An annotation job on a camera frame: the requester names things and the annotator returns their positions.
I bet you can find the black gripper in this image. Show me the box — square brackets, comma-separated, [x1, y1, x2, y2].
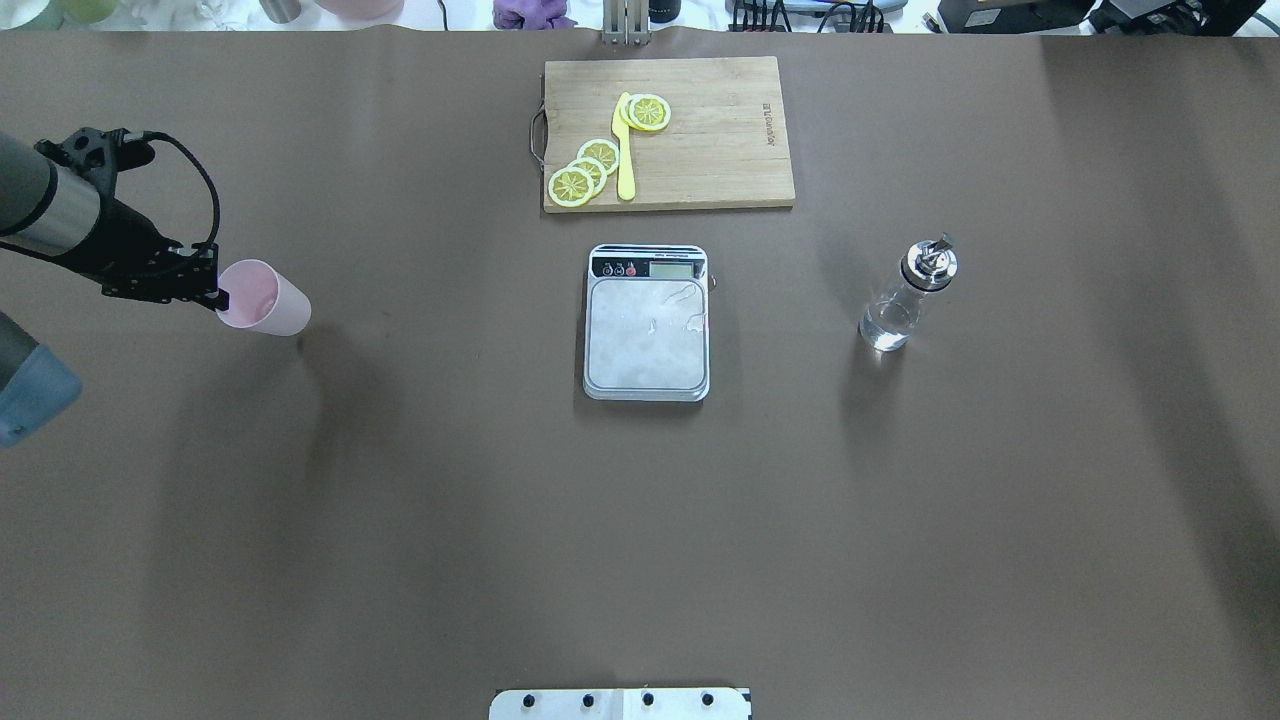
[36, 128, 230, 313]

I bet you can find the pink plastic cup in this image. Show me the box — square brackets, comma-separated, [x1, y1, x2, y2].
[218, 259, 312, 337]

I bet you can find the glass sauce dispenser bottle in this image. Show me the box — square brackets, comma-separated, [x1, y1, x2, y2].
[859, 232, 959, 352]

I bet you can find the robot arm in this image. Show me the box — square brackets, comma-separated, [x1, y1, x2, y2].
[1, 127, 230, 447]

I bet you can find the green cup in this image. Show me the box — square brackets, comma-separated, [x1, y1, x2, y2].
[59, 0, 118, 24]

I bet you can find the digital kitchen scale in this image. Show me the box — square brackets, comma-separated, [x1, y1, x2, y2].
[582, 243, 713, 404]

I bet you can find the lemon slice middle of row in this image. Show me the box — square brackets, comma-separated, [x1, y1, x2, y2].
[567, 158, 608, 197]

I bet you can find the purple cloth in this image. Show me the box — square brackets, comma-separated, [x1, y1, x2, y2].
[493, 0, 577, 31]

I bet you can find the lemon slice near knife tip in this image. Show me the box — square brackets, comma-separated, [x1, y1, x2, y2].
[622, 94, 672, 133]

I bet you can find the wooden cutting board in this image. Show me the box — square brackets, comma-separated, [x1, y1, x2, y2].
[543, 56, 796, 213]

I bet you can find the aluminium frame post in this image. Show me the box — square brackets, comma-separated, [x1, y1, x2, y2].
[602, 0, 652, 47]

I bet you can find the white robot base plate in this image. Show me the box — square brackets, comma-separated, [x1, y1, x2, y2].
[488, 687, 754, 719]

